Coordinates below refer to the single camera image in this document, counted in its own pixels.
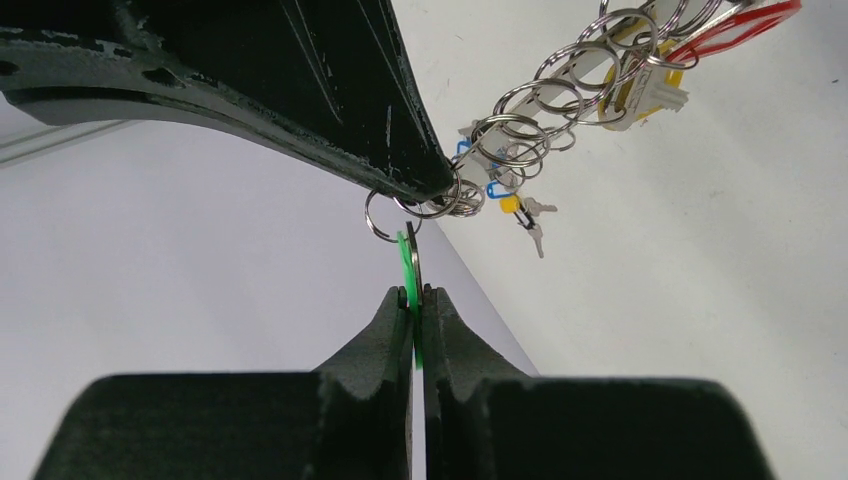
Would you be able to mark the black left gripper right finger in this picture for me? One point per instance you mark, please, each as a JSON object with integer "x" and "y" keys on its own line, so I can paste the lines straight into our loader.
{"x": 487, "y": 419}

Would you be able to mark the red key tag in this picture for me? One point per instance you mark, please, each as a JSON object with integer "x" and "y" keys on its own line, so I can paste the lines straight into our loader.
{"x": 741, "y": 23}

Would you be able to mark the yellow key tag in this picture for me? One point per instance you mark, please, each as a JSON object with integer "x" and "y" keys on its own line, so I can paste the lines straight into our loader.
{"x": 510, "y": 204}
{"x": 636, "y": 93}

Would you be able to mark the loose blue key tag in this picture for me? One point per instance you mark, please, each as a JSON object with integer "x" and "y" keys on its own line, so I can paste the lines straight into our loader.
{"x": 462, "y": 146}
{"x": 496, "y": 190}

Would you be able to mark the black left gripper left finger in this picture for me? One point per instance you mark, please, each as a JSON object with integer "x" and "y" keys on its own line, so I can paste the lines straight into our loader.
{"x": 346, "y": 419}

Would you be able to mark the loose blue key tag right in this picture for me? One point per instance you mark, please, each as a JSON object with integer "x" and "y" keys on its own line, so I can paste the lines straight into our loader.
{"x": 462, "y": 146}

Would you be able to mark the loose blue key tag left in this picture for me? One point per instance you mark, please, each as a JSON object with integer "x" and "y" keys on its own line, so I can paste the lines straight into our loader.
{"x": 496, "y": 190}

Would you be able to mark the silver key under yellow tag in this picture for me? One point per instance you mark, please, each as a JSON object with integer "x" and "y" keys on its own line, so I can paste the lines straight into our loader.
{"x": 537, "y": 234}

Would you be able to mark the green key tag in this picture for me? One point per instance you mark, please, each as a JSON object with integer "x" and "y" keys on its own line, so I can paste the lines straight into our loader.
{"x": 401, "y": 238}

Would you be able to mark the silver metal ring disc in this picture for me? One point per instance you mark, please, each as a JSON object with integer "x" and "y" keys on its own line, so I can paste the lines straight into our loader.
{"x": 580, "y": 84}

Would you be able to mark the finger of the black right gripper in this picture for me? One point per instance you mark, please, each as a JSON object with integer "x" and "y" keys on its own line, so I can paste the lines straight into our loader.
{"x": 341, "y": 53}
{"x": 62, "y": 79}

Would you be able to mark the loose yellow key tag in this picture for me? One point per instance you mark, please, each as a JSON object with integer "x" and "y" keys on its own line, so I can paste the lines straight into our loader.
{"x": 510, "y": 204}

